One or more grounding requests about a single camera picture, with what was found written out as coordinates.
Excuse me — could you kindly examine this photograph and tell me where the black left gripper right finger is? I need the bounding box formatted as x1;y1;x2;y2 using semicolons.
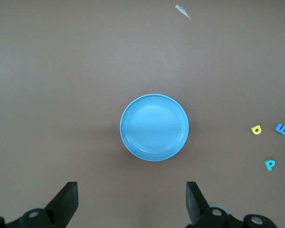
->
186;181;279;228

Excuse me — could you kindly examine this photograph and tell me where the white paper scrap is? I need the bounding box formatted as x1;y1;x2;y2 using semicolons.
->
175;4;192;19

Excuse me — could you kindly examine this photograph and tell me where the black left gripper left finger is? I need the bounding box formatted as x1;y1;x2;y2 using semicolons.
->
0;181;79;228

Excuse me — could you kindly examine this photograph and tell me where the teal foam letter p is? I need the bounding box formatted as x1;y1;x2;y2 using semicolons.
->
264;159;276;171

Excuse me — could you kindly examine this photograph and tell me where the brown table cover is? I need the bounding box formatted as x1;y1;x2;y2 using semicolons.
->
0;0;285;228

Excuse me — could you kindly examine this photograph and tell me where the blue foam letter m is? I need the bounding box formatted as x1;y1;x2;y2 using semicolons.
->
274;123;285;136

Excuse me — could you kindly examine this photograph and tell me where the blue plate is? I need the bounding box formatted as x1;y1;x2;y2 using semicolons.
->
119;94;190;162

